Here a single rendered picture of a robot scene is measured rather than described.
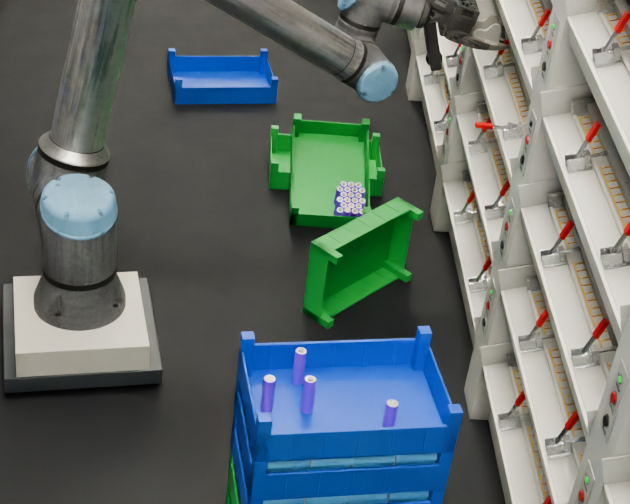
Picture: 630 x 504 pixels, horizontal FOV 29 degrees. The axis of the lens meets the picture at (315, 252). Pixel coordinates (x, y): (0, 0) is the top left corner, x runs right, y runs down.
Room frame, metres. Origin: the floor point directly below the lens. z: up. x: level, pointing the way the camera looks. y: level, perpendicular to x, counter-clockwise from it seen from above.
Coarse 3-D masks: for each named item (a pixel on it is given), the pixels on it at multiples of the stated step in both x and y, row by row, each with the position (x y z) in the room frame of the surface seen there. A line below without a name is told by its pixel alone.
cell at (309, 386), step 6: (306, 378) 1.39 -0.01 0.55; (312, 378) 1.39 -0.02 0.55; (306, 384) 1.38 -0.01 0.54; (312, 384) 1.38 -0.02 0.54; (306, 390) 1.38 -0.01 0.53; (312, 390) 1.38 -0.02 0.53; (306, 396) 1.38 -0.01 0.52; (312, 396) 1.38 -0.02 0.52; (306, 402) 1.38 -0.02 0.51; (312, 402) 1.38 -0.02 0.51; (300, 408) 1.39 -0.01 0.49; (306, 408) 1.38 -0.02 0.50; (312, 408) 1.39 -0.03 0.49
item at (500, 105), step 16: (480, 64) 2.53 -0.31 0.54; (496, 64) 2.52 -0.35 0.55; (480, 80) 2.50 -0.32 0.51; (496, 80) 2.45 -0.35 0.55; (512, 80) 2.44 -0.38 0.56; (496, 96) 2.38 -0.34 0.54; (496, 112) 2.31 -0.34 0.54; (512, 112) 2.30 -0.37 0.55; (512, 144) 2.18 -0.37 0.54; (512, 160) 2.05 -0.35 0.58; (512, 176) 2.05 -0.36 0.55
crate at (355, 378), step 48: (240, 336) 1.46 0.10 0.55; (240, 384) 1.43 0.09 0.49; (288, 384) 1.44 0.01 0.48; (336, 384) 1.46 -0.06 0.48; (384, 384) 1.47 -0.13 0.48; (432, 384) 1.47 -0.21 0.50; (288, 432) 1.28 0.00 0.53; (336, 432) 1.30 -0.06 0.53; (384, 432) 1.32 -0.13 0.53; (432, 432) 1.33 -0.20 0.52
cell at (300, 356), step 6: (300, 348) 1.45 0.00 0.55; (300, 354) 1.44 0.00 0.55; (306, 354) 1.45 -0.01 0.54; (294, 360) 1.45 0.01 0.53; (300, 360) 1.44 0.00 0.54; (294, 366) 1.45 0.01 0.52; (300, 366) 1.44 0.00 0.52; (294, 372) 1.44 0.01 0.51; (300, 372) 1.44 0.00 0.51; (294, 378) 1.44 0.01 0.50; (300, 378) 1.44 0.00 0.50; (294, 384) 1.44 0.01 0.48; (300, 384) 1.44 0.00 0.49
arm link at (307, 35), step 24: (216, 0) 2.15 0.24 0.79; (240, 0) 2.16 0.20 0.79; (264, 0) 2.18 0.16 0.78; (288, 0) 2.23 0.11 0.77; (264, 24) 2.18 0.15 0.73; (288, 24) 2.19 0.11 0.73; (312, 24) 2.22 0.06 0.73; (288, 48) 2.22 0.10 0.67; (312, 48) 2.21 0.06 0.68; (336, 48) 2.23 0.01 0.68; (360, 48) 2.27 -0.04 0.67; (336, 72) 2.24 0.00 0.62; (360, 72) 2.25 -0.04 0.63; (384, 72) 2.26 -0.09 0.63; (360, 96) 2.25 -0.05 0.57; (384, 96) 2.26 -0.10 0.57
